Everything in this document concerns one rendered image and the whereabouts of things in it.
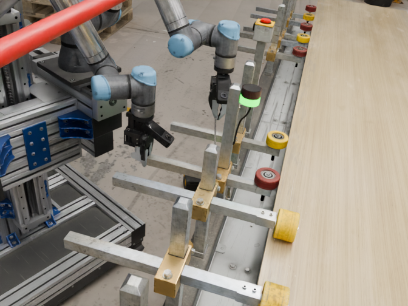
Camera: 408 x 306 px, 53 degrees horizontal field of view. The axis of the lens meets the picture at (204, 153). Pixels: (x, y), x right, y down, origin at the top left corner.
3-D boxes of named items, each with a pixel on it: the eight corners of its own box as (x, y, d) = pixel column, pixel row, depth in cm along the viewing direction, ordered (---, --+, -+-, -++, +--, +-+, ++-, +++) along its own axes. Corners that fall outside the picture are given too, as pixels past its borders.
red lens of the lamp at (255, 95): (238, 96, 122) (240, 90, 121) (243, 88, 127) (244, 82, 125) (258, 101, 121) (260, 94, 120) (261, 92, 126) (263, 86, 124)
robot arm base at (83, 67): (50, 62, 154) (47, 36, 149) (84, 53, 164) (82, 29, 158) (73, 76, 147) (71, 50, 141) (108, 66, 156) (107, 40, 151)
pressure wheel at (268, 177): (248, 204, 136) (254, 177, 130) (252, 189, 143) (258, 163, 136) (272, 210, 135) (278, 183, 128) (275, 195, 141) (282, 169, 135)
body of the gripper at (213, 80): (228, 90, 157) (232, 61, 150) (231, 101, 150) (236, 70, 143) (208, 90, 156) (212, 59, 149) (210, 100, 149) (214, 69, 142)
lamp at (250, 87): (230, 149, 133) (240, 89, 121) (234, 141, 137) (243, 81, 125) (248, 153, 132) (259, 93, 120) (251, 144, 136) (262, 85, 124)
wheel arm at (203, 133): (169, 132, 163) (170, 123, 161) (172, 128, 166) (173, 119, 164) (277, 158, 156) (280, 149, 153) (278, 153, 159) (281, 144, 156)
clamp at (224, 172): (208, 190, 136) (209, 178, 134) (218, 167, 147) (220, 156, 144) (224, 194, 135) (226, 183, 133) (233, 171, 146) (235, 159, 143)
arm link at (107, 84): (89, 89, 130) (124, 87, 134) (94, 106, 122) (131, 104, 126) (88, 65, 126) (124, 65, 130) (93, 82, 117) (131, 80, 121)
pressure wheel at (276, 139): (271, 168, 154) (277, 142, 148) (257, 156, 160) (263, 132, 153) (286, 163, 158) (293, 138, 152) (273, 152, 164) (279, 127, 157)
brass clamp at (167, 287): (150, 291, 91) (151, 276, 88) (171, 248, 101) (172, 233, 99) (177, 299, 90) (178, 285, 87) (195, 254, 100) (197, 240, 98)
